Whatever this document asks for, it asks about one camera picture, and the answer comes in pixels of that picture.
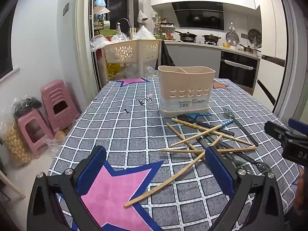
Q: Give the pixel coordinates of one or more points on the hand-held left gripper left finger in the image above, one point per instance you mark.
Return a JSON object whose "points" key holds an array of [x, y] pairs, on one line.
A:
{"points": [[92, 170]]}

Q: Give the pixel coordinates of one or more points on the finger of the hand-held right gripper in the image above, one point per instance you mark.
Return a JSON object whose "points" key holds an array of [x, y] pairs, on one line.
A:
{"points": [[298, 125], [274, 128]]}

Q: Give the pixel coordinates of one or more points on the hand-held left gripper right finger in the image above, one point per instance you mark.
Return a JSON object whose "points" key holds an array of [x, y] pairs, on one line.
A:
{"points": [[220, 170]]}

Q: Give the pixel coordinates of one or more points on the black chopstick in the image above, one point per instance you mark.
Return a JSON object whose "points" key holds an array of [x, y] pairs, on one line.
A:
{"points": [[211, 127], [243, 157]]}

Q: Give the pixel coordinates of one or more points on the wooden chopstick blue patterned end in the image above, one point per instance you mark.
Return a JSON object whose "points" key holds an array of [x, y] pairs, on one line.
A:
{"points": [[192, 137]]}

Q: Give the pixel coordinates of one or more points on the beige plastic utensil holder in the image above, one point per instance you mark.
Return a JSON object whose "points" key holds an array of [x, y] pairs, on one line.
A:
{"points": [[185, 84]]}

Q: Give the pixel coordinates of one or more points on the clear bag of potatoes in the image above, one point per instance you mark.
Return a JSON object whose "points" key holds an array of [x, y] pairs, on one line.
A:
{"points": [[59, 136]]}

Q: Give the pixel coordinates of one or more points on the grey checked star tablecloth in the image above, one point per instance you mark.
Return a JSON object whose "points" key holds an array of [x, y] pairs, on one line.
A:
{"points": [[134, 134]]}

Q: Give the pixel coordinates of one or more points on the black built-in oven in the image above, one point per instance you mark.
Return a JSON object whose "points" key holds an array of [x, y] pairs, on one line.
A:
{"points": [[238, 69]]}

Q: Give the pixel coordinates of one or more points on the clear bag of yellow balls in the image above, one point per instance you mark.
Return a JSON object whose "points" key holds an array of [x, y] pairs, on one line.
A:
{"points": [[14, 146]]}

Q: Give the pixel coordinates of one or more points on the wooden furniture leg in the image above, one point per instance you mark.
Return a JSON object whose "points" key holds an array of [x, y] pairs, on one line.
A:
{"points": [[12, 185]]}

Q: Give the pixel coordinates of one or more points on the small metal saucepan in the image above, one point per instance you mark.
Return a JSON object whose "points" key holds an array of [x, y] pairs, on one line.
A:
{"points": [[247, 49]]}

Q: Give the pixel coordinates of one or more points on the pink plastic stool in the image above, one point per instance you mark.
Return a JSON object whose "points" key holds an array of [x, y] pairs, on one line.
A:
{"points": [[24, 122]]}

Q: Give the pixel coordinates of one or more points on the stack of pink plastic stools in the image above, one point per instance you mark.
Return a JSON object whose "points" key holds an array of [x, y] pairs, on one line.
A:
{"points": [[50, 93]]}

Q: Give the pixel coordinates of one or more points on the round divided pan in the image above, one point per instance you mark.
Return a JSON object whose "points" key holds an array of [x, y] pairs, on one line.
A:
{"points": [[255, 37]]}

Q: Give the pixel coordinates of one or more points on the dark netted bag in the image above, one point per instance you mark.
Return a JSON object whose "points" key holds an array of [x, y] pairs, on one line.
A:
{"points": [[26, 104]]}

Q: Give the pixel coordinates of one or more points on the yellow bowl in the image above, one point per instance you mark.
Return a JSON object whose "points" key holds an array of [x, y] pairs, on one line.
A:
{"points": [[226, 45]]}

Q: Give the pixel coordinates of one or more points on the white refrigerator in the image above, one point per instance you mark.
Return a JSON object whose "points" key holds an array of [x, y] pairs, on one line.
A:
{"points": [[272, 28]]}

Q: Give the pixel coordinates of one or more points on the round metal strainer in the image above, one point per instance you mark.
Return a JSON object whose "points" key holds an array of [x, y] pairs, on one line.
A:
{"points": [[232, 37]]}

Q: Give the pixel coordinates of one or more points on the yellow oil bottle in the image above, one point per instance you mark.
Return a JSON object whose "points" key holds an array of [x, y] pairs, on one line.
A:
{"points": [[114, 71]]}

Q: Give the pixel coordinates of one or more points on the dark cooking pot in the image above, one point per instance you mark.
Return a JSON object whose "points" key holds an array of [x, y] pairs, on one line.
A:
{"points": [[211, 38]]}

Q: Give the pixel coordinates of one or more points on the black wok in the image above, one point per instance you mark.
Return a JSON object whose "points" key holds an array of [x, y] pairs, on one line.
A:
{"points": [[187, 36]]}

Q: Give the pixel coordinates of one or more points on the black hanging bag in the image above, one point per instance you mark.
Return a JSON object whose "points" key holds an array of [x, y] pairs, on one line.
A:
{"points": [[167, 55]]}

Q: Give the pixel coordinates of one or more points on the crumpled clear plastic wrap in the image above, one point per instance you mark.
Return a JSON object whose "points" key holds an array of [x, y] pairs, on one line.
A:
{"points": [[101, 42]]}

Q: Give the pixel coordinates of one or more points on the beige perforated basket cart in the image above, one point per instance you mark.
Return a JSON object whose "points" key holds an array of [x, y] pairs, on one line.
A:
{"points": [[144, 50]]}

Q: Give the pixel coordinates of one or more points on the black range hood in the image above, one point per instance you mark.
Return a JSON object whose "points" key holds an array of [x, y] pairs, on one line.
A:
{"points": [[199, 16]]}

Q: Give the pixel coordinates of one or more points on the green plastic basin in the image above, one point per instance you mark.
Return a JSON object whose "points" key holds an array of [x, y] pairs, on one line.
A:
{"points": [[108, 32]]}

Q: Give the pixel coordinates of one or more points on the spray bottle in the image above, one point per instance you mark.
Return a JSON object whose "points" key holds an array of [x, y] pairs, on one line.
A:
{"points": [[118, 28]]}

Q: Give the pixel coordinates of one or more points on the condiment rack with bottles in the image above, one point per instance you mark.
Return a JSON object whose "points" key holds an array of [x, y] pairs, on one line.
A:
{"points": [[164, 32]]}

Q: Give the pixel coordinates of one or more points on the white plastic bag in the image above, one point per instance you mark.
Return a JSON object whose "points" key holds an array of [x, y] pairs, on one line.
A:
{"points": [[144, 32]]}

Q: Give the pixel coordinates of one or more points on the dark window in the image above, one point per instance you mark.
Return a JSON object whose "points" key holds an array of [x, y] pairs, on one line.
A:
{"points": [[6, 48]]}

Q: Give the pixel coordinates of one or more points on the curved kitchen faucet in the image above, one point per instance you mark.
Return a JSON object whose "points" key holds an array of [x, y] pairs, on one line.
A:
{"points": [[127, 22]]}

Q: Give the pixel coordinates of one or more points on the hanging clear plastic bag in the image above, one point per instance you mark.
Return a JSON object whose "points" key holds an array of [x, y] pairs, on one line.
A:
{"points": [[142, 16]]}

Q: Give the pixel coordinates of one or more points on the dark wall switch panel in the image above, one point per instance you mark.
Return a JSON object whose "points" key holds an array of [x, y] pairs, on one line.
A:
{"points": [[66, 9]]}

